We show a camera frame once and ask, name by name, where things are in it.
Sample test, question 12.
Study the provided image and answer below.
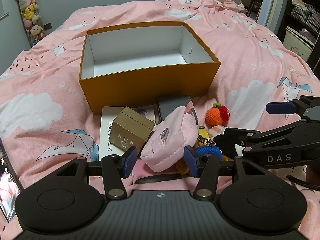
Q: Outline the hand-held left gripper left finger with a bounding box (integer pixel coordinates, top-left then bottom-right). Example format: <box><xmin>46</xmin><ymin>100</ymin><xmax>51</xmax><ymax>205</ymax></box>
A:
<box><xmin>54</xmin><ymin>146</ymin><xmax>138</xmax><ymax>198</ymax></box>

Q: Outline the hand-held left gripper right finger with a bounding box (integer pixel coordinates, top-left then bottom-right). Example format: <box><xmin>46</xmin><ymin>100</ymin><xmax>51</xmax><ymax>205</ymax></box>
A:
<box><xmin>184</xmin><ymin>146</ymin><xmax>269</xmax><ymax>198</ymax></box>

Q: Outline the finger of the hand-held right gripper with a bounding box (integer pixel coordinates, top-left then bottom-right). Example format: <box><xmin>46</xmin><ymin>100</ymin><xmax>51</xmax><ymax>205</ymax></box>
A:
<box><xmin>266</xmin><ymin>95</ymin><xmax>320</xmax><ymax>120</ymax></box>
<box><xmin>224</xmin><ymin>119</ymin><xmax>320</xmax><ymax>167</ymax></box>

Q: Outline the black and white plush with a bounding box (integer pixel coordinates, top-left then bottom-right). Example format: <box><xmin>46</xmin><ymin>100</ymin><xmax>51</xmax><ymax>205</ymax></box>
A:
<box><xmin>214</xmin><ymin>127</ymin><xmax>247</xmax><ymax>157</ymax></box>

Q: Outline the pink fabric pouch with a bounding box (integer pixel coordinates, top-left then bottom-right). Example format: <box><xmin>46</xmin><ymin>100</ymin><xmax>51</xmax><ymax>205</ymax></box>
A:
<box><xmin>140</xmin><ymin>101</ymin><xmax>200</xmax><ymax>173</ymax></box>

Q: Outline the orange cardboard box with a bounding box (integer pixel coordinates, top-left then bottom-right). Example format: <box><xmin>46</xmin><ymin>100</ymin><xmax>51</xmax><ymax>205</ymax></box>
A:
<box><xmin>79</xmin><ymin>21</ymin><xmax>222</xmax><ymax>115</ymax></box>

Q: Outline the yellow-brown plush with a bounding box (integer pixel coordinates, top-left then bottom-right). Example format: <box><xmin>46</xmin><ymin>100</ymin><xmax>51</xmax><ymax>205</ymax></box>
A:
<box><xmin>176</xmin><ymin>159</ymin><xmax>190</xmax><ymax>175</ymax></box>

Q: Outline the blue plush ball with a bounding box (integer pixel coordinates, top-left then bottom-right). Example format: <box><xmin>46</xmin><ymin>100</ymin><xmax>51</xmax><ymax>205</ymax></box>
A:
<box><xmin>195</xmin><ymin>145</ymin><xmax>223</xmax><ymax>161</ymax></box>

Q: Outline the pink striped plush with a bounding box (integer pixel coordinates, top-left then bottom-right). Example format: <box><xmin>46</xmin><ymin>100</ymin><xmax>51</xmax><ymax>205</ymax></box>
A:
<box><xmin>208</xmin><ymin>125</ymin><xmax>227</xmax><ymax>138</ymax></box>

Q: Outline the small gold box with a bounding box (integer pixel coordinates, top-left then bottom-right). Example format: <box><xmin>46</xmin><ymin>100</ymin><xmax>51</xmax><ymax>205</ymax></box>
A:
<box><xmin>112</xmin><ymin>107</ymin><xmax>155</xmax><ymax>153</ymax></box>

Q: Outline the white booklet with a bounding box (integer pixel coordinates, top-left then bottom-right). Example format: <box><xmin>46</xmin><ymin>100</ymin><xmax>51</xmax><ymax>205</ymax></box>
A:
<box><xmin>99</xmin><ymin>105</ymin><xmax>160</xmax><ymax>162</ymax></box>

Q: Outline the crocheted orange fruit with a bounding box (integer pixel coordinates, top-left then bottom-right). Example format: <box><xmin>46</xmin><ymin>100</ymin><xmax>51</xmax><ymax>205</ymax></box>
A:
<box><xmin>205</xmin><ymin>103</ymin><xmax>230</xmax><ymax>125</ymax></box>

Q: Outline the pink printed blanket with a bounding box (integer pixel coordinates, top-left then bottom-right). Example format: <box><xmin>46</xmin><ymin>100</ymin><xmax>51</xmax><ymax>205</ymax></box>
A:
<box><xmin>0</xmin><ymin>0</ymin><xmax>320</xmax><ymax>205</ymax></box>

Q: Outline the grey box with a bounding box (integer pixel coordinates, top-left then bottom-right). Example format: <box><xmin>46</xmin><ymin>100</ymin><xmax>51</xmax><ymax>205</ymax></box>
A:
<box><xmin>157</xmin><ymin>94</ymin><xmax>198</xmax><ymax>126</ymax></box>

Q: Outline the cream storage box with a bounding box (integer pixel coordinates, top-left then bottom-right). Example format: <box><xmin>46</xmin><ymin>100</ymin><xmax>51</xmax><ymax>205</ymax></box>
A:
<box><xmin>283</xmin><ymin>26</ymin><xmax>315</xmax><ymax>61</ymax></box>

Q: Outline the checkered storage bin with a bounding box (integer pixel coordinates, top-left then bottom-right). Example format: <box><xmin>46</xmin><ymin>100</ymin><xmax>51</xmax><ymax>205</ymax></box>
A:
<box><xmin>291</xmin><ymin>6</ymin><xmax>310</xmax><ymax>23</ymax></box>
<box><xmin>307</xmin><ymin>15</ymin><xmax>320</xmax><ymax>33</ymax></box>

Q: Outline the dark chair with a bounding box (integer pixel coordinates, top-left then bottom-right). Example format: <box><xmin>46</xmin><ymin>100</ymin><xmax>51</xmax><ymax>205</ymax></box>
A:
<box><xmin>248</xmin><ymin>0</ymin><xmax>262</xmax><ymax>18</ymax></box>

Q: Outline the tube of plush toys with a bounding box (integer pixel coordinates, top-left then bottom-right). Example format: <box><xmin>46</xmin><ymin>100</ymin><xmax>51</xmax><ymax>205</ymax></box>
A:
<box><xmin>14</xmin><ymin>0</ymin><xmax>46</xmax><ymax>48</ymax></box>

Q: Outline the yellow keychain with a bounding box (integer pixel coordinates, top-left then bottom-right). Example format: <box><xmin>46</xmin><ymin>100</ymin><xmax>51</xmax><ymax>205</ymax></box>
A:
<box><xmin>197</xmin><ymin>126</ymin><xmax>216</xmax><ymax>146</ymax></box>

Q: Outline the black braided cable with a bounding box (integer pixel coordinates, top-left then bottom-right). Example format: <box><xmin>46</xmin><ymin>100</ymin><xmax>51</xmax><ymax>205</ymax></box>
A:
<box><xmin>286</xmin><ymin>175</ymin><xmax>320</xmax><ymax>191</ymax></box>

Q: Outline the white door frame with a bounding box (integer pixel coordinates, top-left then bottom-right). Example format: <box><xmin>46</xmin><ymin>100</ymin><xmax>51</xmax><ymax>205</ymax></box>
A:
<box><xmin>256</xmin><ymin>0</ymin><xmax>280</xmax><ymax>28</ymax></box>

